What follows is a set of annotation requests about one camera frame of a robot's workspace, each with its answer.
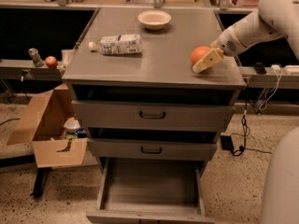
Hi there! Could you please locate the white milk bottle lying down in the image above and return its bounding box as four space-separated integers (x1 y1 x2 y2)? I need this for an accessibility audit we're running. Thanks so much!
88 34 142 55

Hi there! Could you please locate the black cable on floor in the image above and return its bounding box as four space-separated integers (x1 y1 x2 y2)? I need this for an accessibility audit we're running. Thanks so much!
229 100 274 157

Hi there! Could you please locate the small red apple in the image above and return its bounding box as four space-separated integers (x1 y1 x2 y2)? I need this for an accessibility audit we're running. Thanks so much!
45 56 58 68

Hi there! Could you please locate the orange fruit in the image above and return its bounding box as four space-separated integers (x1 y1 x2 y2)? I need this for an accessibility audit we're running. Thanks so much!
191 46 210 65

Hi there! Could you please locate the white bowl in box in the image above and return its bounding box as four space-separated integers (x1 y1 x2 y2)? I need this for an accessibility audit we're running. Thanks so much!
64 119 80 133

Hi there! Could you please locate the top grey drawer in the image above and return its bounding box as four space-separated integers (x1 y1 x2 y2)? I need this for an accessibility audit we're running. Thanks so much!
72 100 234 132

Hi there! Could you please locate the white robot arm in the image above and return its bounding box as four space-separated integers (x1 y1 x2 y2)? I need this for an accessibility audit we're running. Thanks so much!
191 0 299 224

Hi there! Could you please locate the black device on shelf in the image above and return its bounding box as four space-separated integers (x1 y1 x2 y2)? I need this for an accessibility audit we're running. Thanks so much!
253 63 266 75

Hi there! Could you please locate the bottom grey drawer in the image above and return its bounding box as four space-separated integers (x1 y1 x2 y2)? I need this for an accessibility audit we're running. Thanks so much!
86 158 215 224

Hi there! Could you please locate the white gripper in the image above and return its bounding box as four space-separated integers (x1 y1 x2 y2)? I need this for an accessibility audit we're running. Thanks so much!
192 25 247 74

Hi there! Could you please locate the middle grey drawer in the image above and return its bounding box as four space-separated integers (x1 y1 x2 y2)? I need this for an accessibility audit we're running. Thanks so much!
88 139 217 161

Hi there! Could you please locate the black power adapter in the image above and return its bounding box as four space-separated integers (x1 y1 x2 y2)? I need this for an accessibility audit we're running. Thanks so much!
221 135 234 151

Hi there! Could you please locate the white power strip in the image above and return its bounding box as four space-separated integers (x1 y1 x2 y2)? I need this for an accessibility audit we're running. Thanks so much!
271 64 299 76

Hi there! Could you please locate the grey drawer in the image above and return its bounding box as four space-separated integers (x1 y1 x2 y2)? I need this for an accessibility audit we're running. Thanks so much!
88 139 217 161
72 100 234 132
86 158 215 224

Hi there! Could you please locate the small grey figurine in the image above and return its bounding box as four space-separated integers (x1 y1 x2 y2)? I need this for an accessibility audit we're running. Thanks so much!
28 48 44 67

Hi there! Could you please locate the grey drawer cabinet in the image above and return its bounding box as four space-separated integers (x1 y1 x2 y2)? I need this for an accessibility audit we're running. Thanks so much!
61 7 247 179

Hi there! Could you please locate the cardboard box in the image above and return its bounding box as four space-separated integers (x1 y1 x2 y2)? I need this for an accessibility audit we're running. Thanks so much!
7 84 96 168

